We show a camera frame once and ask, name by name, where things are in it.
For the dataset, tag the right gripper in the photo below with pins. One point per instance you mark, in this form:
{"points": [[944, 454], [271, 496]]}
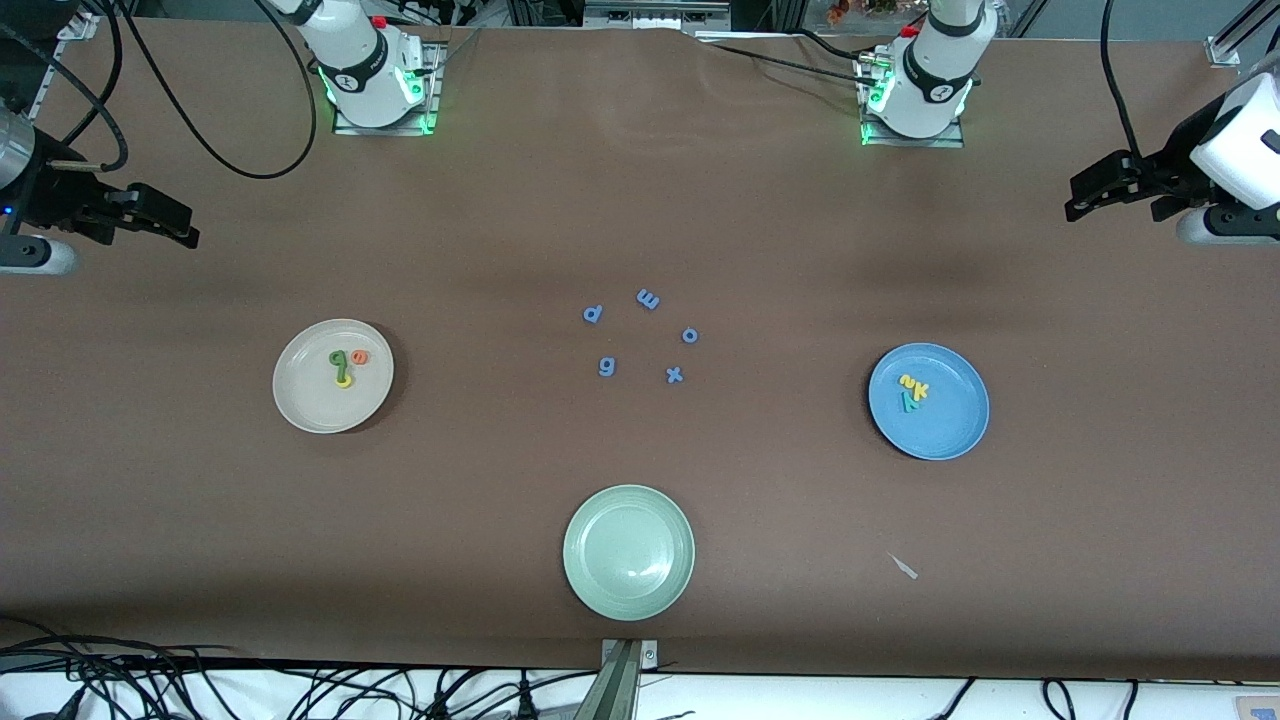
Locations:
{"points": [[52, 198]]}

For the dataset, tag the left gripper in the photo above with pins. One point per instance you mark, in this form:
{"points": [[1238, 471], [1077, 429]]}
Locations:
{"points": [[1172, 171]]}

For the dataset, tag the beige brown plate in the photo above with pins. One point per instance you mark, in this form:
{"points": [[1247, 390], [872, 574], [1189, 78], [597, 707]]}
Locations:
{"points": [[320, 405]]}

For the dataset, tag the blue plate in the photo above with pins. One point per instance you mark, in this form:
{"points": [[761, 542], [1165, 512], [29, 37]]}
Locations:
{"points": [[950, 425]]}

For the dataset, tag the grey paper scrap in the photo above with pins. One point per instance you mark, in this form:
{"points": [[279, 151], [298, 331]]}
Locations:
{"points": [[903, 567]]}

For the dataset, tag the blue foam letter p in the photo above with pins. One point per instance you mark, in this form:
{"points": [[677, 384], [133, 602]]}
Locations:
{"points": [[593, 314]]}

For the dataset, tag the brown table cover sheet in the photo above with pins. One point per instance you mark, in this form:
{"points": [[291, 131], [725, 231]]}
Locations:
{"points": [[640, 200]]}

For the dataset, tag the blue foam letter m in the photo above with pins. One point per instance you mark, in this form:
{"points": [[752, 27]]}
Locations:
{"points": [[648, 299]]}

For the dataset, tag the blue foam letter g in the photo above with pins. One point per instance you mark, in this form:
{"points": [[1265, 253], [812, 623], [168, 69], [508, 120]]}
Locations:
{"points": [[607, 367]]}

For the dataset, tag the tan cardboard piece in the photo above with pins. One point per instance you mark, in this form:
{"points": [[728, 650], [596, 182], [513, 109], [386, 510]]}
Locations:
{"points": [[1258, 708]]}

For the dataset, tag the grey background device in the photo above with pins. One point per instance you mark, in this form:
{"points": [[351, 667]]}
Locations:
{"points": [[650, 15]]}

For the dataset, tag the pale green plate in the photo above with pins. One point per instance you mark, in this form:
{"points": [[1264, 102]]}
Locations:
{"points": [[628, 552]]}

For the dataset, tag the aluminium table edge rail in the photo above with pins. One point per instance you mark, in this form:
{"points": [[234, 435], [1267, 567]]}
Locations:
{"points": [[45, 80]]}

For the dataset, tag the aluminium frame strut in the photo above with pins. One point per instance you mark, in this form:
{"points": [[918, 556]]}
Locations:
{"points": [[75, 25], [1222, 55]]}

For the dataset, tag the aluminium arm base plate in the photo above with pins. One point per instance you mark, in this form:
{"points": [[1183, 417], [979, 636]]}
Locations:
{"points": [[915, 143], [385, 130]]}

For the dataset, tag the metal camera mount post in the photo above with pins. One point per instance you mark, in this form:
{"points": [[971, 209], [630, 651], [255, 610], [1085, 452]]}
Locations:
{"points": [[620, 690]]}

